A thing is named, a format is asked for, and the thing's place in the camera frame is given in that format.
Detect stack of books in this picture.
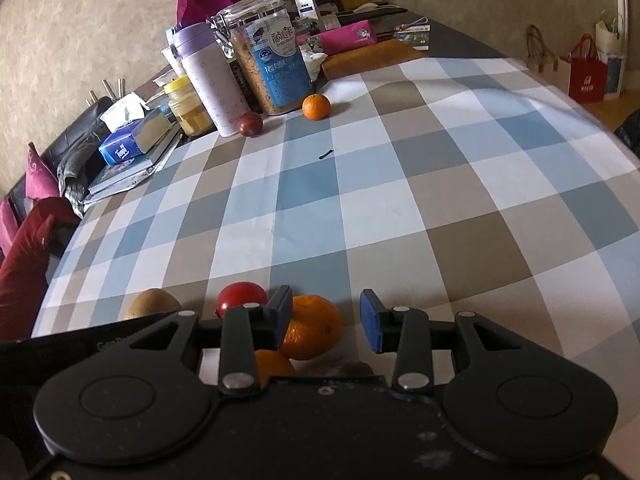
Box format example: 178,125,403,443
82,130,183,201

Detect purple lidded thermos bottle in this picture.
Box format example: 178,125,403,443
170,22,251,137

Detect large pink cushion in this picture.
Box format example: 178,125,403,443
25,142,61,200

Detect tan paper bag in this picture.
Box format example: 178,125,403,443
525,25,561,81

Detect yellow lidded jar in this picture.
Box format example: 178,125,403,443
163,75,213,136

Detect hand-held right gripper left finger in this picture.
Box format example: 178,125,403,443
129,285,293,393

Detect black leather sofa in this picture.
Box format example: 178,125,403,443
5,96,113,221

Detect red paper bag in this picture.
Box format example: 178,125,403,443
557,34,608,103

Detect dark red plum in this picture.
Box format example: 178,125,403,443
236,111,264,137

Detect brown kiwi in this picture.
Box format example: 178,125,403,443
123,288,182,320

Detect crumpled white plastic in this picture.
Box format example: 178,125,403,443
299,45,328,81

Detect black jacket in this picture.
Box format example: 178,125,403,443
57,120,108,216

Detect dark red cloth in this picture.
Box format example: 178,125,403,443
0,196,83,341

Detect red tomato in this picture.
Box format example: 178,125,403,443
216,282,268,318

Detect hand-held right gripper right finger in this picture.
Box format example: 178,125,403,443
360,289,526,393

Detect pink pouch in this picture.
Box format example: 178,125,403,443
295,19,378,55

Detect colourful leaflets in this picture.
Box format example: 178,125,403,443
392,22,432,51

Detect orange tangerine with stem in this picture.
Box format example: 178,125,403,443
255,349,297,387

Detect white paper bag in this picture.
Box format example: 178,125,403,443
595,10,628,101

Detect blue tissue pack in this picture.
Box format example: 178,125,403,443
98,108,172,165

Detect small orange tangerine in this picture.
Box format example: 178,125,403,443
302,93,331,121

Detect black bag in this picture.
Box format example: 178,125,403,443
614,110,640,161

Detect white cup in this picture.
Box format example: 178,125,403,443
161,45,187,78

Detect blue grey checked tablecloth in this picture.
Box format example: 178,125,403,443
31,55,640,441

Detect orange brown board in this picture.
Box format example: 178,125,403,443
322,40,426,81

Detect glass jar with blue label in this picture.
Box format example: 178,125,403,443
215,0,313,116

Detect small pink cushion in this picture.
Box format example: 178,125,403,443
0,199,21,256

